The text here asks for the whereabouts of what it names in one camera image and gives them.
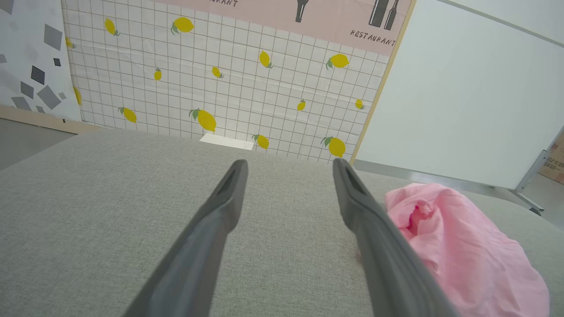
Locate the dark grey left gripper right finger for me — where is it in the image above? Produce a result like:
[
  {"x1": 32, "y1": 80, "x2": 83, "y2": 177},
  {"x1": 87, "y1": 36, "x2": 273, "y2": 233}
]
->
[{"x1": 333, "y1": 158, "x2": 459, "y2": 317}]

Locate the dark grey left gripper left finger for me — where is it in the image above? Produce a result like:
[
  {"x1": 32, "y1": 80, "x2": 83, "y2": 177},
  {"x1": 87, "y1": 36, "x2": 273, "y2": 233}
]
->
[{"x1": 123, "y1": 159, "x2": 249, "y2": 317}]

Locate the pink garment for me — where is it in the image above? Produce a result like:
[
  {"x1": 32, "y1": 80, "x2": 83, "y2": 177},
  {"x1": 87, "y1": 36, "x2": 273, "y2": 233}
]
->
[{"x1": 385, "y1": 183, "x2": 550, "y2": 317}]

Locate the white box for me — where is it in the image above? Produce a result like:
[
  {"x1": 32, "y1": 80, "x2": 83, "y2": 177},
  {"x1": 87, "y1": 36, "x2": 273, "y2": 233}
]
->
[{"x1": 199, "y1": 133, "x2": 255, "y2": 151}]

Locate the lemon print grid backdrop panel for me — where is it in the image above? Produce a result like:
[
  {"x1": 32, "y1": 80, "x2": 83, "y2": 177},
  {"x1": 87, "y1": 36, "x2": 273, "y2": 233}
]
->
[{"x1": 62, "y1": 0, "x2": 417, "y2": 164}]

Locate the whiteboard with metal stand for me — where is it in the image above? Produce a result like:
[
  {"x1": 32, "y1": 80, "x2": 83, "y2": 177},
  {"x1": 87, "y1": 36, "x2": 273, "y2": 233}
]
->
[{"x1": 352, "y1": 0, "x2": 564, "y2": 216}]

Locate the brown cardboard box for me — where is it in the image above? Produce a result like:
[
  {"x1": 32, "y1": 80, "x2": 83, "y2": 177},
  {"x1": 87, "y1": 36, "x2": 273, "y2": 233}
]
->
[{"x1": 538, "y1": 131, "x2": 564, "y2": 185}]

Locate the wooden base board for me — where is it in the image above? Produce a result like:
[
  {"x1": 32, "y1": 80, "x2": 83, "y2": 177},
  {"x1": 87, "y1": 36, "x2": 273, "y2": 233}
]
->
[{"x1": 0, "y1": 103, "x2": 104, "y2": 135}]

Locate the pink restaurant poster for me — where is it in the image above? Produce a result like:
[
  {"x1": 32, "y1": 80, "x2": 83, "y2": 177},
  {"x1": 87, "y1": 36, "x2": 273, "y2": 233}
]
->
[{"x1": 154, "y1": 0, "x2": 412, "y2": 57}]

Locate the grey geometric pattern panel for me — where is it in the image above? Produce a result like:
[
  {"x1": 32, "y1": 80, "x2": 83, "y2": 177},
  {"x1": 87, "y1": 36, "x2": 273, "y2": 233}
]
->
[{"x1": 0, "y1": 0, "x2": 82, "y2": 123}]

